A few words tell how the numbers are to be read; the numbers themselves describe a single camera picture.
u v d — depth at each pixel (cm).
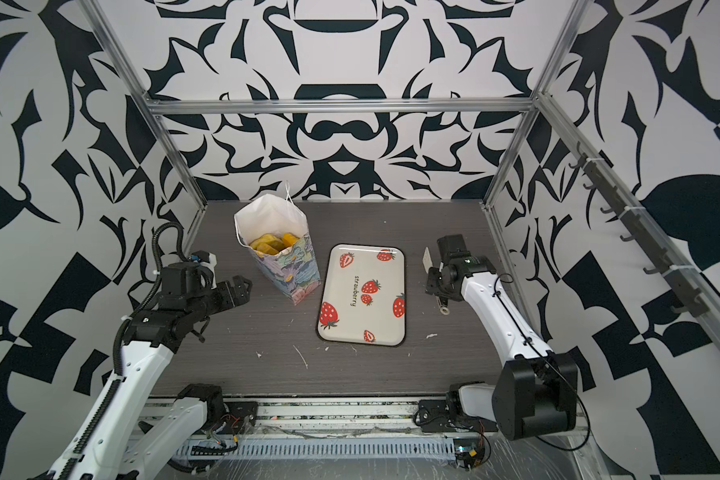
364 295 96
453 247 66
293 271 83
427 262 87
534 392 40
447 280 59
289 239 91
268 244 90
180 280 55
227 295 67
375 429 73
